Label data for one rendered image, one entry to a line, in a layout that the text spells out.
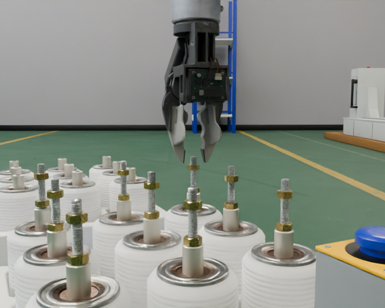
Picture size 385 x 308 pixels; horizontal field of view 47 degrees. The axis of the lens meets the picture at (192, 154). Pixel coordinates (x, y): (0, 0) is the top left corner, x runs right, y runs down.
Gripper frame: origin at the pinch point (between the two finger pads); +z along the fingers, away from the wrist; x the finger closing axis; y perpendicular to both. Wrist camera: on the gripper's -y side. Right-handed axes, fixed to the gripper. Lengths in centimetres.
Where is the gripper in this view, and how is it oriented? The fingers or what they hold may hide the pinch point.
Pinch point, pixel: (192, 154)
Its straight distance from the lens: 71.8
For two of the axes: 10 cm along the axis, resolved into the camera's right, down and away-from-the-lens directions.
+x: 9.6, -0.3, 2.9
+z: 0.0, 9.9, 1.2
